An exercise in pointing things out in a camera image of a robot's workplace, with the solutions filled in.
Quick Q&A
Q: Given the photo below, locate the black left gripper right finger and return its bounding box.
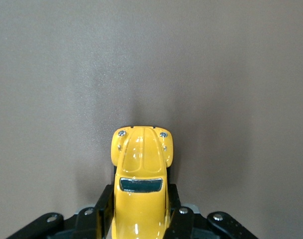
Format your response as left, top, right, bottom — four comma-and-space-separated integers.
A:
163, 183, 259, 239

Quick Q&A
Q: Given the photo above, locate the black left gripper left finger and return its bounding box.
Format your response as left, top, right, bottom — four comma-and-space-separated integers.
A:
6, 184, 116, 239

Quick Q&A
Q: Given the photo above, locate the yellow beetle toy car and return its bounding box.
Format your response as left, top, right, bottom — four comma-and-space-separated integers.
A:
110, 125, 175, 239

